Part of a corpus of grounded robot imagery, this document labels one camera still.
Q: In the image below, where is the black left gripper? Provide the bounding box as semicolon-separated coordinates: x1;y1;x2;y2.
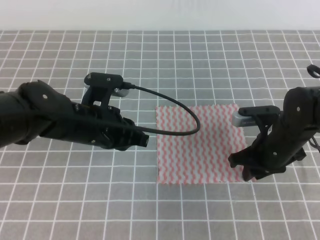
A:
39;102;149;151

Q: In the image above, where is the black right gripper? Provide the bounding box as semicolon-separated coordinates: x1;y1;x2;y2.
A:
228;115;307;182

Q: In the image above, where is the pink white striped towel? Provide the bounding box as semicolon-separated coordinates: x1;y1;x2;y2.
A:
156;103;247;184

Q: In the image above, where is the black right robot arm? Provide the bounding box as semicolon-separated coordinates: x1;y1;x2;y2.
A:
228;87;320;182

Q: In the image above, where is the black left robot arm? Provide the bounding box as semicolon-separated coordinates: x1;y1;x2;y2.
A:
0;80;149;151

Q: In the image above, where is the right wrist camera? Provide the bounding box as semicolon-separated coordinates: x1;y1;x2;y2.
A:
231;105;282;135

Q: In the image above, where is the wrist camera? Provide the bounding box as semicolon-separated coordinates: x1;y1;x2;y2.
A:
81;72;130;108
231;105;282;135

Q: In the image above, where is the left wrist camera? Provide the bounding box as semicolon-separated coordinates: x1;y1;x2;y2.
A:
81;72;130;108

